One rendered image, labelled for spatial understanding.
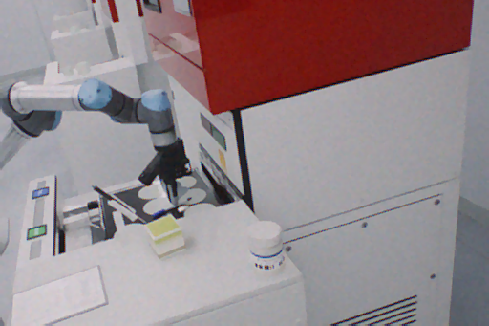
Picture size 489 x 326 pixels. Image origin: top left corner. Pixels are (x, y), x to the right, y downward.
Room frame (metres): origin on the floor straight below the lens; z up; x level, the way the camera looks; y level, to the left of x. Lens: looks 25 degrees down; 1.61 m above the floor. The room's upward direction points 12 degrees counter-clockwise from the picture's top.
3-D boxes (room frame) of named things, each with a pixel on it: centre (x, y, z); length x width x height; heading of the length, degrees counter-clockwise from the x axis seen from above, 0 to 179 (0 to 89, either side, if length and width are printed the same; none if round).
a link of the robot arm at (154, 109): (1.23, 0.05, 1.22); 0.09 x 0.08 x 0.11; 55
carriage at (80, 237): (1.19, 0.36, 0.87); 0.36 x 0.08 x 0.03; 9
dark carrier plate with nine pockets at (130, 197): (1.25, 0.11, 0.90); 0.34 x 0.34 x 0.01; 9
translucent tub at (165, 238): (0.92, 0.08, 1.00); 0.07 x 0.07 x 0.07; 18
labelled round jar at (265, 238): (0.78, -0.13, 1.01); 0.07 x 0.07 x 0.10
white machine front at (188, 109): (1.48, -0.08, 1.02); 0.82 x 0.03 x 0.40; 9
